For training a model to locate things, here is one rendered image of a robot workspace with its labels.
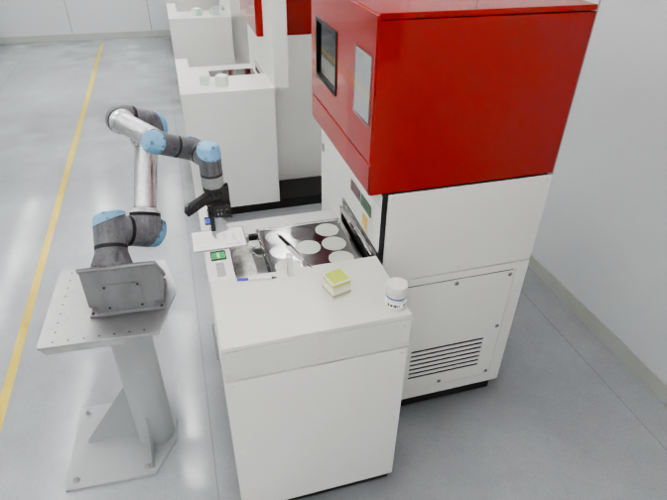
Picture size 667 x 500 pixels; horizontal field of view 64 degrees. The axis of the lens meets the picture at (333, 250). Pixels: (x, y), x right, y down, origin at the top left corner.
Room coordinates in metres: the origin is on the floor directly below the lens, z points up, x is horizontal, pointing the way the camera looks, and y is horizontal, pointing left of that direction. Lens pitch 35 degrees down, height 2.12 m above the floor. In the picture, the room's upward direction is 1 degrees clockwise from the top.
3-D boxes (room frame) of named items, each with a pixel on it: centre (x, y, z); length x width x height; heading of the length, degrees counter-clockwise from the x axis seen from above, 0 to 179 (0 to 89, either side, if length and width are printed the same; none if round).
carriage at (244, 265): (1.70, 0.35, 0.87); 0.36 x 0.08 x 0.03; 17
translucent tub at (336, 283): (1.42, -0.01, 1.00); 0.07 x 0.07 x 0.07; 32
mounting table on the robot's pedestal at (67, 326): (1.54, 0.83, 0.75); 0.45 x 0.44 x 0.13; 104
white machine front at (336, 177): (2.04, -0.06, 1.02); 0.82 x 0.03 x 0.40; 17
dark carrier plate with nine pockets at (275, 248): (1.79, 0.10, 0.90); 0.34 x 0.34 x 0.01; 17
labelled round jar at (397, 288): (1.35, -0.21, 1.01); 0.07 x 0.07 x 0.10
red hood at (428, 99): (2.13, -0.36, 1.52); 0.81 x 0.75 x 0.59; 17
